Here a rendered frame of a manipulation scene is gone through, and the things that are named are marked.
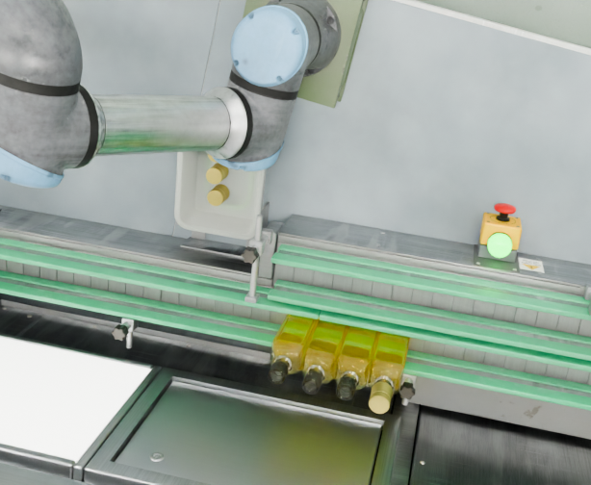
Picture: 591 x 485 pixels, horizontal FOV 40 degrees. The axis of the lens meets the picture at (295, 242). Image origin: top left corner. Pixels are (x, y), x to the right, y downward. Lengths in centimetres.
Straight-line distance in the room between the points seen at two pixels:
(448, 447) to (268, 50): 78
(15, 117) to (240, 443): 67
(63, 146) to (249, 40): 37
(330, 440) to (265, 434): 11
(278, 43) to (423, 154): 44
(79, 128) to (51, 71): 9
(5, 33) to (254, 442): 77
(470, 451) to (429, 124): 61
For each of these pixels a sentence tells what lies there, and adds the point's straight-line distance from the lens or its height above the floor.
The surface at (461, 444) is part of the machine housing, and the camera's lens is 157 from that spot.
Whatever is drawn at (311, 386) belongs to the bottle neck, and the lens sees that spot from 136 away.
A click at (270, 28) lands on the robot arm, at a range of 128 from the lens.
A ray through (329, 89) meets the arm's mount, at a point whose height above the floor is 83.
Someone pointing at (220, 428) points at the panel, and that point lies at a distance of 144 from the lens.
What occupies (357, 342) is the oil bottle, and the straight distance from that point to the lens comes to 144.
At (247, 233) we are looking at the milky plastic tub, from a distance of 159.
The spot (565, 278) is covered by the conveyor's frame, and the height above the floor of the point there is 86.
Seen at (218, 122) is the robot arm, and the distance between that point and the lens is 126.
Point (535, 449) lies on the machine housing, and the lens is 161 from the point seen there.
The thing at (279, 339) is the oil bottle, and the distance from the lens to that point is 141.
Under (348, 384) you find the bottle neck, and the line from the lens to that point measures 134.
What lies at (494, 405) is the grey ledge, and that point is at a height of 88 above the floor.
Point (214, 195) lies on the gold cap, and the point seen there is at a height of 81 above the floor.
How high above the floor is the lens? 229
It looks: 67 degrees down
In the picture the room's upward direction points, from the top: 147 degrees counter-clockwise
